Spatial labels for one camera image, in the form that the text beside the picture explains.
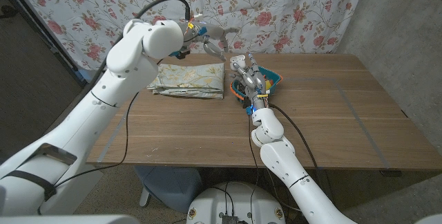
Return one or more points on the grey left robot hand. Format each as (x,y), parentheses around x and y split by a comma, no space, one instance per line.
(207,34)

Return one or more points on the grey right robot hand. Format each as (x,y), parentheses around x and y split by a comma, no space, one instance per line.
(253,82)

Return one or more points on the white AirPods case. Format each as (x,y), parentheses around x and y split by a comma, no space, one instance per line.
(237,59)

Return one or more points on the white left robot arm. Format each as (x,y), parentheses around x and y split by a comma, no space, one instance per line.
(86,120)

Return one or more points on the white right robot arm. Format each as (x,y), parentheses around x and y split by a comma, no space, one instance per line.
(286,161)

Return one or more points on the yellow toy lemon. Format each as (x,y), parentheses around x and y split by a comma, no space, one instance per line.
(268,84)

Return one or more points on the folded pale floral cloth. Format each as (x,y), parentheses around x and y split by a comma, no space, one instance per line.
(190,79)

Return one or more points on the teal basket with orange rim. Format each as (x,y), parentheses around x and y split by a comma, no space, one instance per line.
(274,76)

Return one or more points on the rose print backdrop curtain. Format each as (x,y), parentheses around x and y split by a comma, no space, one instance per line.
(276,9)

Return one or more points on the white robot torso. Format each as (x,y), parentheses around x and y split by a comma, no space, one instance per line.
(241,200)

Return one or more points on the blue-grey stool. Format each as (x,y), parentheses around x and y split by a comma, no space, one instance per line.
(169,186)

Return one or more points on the dark grey partition panel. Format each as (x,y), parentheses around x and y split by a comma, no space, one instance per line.
(31,79)

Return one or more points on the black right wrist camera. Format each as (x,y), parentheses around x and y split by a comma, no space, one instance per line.
(247,105)

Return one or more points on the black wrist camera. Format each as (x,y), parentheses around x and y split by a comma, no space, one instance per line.
(247,105)
(181,54)

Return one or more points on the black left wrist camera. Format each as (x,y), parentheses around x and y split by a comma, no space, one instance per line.
(181,54)

